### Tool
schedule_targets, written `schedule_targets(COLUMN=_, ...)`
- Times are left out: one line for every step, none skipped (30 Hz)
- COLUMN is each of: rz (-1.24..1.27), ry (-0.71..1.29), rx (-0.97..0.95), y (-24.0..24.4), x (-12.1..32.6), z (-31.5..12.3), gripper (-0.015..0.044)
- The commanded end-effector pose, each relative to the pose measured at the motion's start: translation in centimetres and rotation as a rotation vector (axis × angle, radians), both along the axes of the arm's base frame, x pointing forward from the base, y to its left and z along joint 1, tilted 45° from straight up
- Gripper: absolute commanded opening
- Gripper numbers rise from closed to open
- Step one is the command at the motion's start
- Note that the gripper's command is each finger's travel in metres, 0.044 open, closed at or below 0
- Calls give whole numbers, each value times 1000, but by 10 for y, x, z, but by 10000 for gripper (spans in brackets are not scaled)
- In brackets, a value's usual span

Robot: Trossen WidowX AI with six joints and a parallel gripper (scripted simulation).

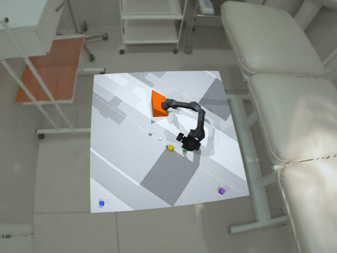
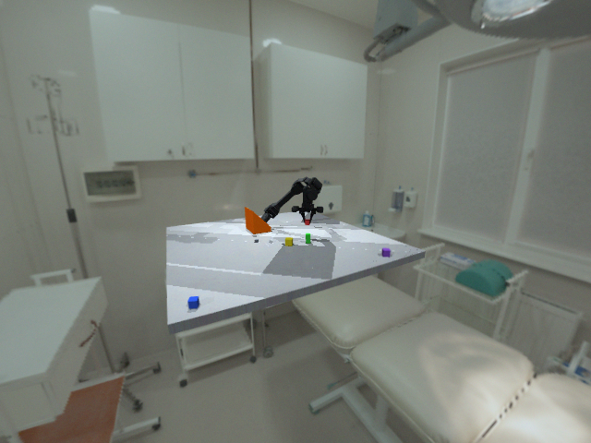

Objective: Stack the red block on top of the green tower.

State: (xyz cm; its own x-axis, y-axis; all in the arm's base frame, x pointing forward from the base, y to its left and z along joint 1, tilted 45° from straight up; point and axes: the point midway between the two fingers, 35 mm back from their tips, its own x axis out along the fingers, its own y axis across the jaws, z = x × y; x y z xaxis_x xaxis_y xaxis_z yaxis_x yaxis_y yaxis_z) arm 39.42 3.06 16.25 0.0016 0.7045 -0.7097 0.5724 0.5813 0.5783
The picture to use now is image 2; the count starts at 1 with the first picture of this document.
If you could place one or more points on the small blue block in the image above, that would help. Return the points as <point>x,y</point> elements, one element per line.
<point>193,302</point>

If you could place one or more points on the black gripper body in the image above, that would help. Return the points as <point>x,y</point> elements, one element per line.
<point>317,209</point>

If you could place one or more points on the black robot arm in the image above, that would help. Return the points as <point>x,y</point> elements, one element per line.
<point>310,191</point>

